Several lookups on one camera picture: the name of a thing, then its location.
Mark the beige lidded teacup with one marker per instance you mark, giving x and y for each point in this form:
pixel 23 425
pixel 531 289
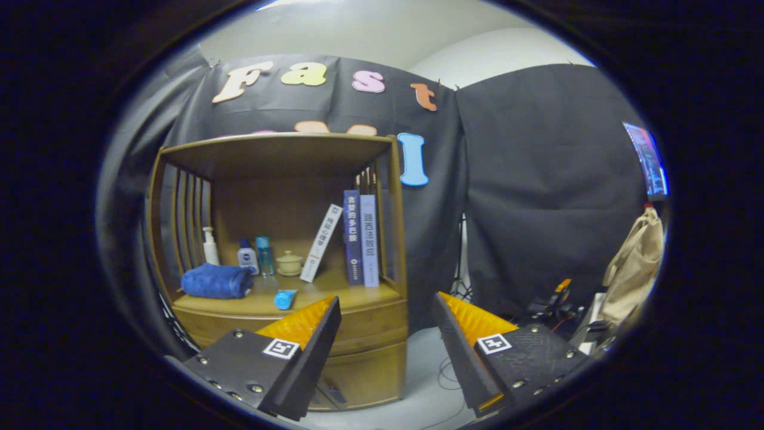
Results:
pixel 289 264

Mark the wooden drawer with black knob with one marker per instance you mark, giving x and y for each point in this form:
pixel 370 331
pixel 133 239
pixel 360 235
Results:
pixel 376 325

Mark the dark blue book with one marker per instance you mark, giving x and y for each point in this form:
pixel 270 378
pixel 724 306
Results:
pixel 353 239

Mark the black tripod stand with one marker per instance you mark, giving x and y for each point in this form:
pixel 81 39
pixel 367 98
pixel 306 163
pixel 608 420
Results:
pixel 461 280

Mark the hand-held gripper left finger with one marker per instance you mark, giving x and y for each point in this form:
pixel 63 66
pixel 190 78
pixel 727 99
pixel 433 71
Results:
pixel 310 364

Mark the pale purple book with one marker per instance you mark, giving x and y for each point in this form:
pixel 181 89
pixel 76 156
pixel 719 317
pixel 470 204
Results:
pixel 369 242

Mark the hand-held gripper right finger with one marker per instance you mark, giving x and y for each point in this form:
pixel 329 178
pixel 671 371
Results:
pixel 459 358

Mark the orange and black tool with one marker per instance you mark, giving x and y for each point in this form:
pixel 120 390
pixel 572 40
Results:
pixel 555 307

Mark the wooden countertop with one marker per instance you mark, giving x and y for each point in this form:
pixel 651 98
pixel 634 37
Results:
pixel 334 294

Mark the computer monitor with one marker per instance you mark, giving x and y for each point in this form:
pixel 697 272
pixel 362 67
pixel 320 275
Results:
pixel 647 158

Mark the blue folded towel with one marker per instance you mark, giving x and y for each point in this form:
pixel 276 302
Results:
pixel 215 282

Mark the wooden cabinet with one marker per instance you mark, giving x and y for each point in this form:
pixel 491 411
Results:
pixel 280 203

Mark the beige cloth bag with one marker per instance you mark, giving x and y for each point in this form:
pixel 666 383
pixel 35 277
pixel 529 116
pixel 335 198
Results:
pixel 635 269

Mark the wooden cabinet door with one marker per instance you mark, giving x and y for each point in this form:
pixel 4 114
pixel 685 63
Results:
pixel 370 376

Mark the clear blue bottle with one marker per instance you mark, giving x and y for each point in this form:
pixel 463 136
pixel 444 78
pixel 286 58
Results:
pixel 264 257

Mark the white and blue cosmetic tube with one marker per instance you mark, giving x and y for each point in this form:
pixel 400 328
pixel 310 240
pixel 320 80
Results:
pixel 285 298

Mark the white book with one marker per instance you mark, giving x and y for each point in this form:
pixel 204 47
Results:
pixel 321 242

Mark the black backdrop cloth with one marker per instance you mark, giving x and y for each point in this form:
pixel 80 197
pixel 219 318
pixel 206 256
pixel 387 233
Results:
pixel 537 179

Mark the white pump bottle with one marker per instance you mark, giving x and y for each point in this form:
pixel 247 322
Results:
pixel 210 251

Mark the white lotion bottle blue cap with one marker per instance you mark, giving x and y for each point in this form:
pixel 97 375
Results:
pixel 248 260

